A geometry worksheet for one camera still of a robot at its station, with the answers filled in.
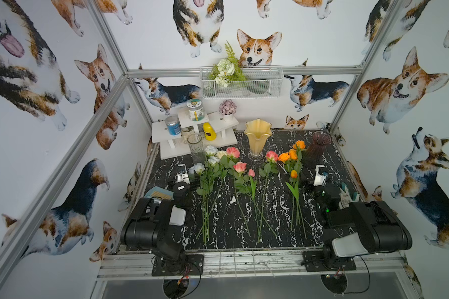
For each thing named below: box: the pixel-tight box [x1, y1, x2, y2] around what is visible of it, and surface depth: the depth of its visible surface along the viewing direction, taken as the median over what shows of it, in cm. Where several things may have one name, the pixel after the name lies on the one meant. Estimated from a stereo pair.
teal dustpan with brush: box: [144, 185, 174, 200], surface depth 97 cm
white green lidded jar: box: [185, 98, 205, 122], surface depth 94 cm
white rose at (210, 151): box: [202, 145, 218, 240], surface depth 100 cm
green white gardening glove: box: [338, 181, 360, 209], surface depth 93 cm
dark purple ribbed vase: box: [301, 130, 333, 170], surface depth 95 cm
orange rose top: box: [293, 140, 307, 177], surface depth 106 cm
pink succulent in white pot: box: [218, 99, 237, 122], surface depth 102 cm
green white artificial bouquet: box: [207, 40, 246, 88], surface depth 82 cm
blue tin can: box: [165, 115, 182, 136], surface depth 98 cm
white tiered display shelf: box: [151, 107, 240, 161], surface depth 110 cm
